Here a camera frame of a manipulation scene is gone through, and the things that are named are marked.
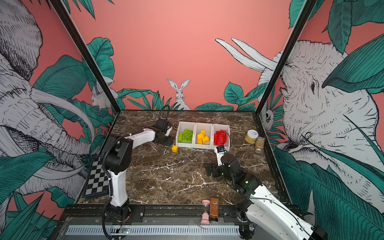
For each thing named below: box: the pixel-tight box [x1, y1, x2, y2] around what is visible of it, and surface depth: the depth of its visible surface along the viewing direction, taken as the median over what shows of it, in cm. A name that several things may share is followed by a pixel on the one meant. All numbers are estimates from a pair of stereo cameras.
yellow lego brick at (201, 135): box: [197, 130, 206, 140], surface depth 101 cm
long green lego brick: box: [181, 128, 193, 143], surface depth 103 cm
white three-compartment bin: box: [175, 121, 231, 151], surface depth 103 cm
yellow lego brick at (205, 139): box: [201, 135, 210, 144], surface depth 103 cm
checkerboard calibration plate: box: [82, 155, 111, 199], surface depth 82 cm
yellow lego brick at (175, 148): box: [171, 145, 179, 153], surface depth 97 cm
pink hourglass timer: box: [200, 199, 211, 224], surface depth 75 cm
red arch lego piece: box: [213, 129, 228, 146], surface depth 100 cm
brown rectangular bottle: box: [210, 197, 219, 218], surface depth 75 cm
